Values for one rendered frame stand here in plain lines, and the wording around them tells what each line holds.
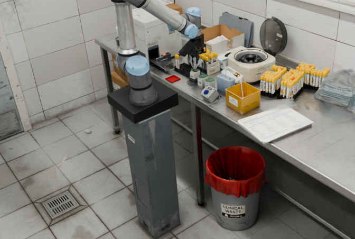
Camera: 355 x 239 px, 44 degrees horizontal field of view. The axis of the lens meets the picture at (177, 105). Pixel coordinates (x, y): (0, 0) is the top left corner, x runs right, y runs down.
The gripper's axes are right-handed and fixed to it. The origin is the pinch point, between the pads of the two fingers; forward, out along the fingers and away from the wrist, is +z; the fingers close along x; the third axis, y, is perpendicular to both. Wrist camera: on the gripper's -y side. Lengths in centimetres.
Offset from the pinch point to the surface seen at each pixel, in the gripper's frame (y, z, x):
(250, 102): -0.2, 4.2, -45.5
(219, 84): 2.3, 4.4, -19.5
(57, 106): -28, 89, 171
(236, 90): 2.3, 3.2, -32.9
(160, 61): -5.0, 2.7, 27.0
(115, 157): -23, 97, 76
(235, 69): 19.5, 2.8, -15.1
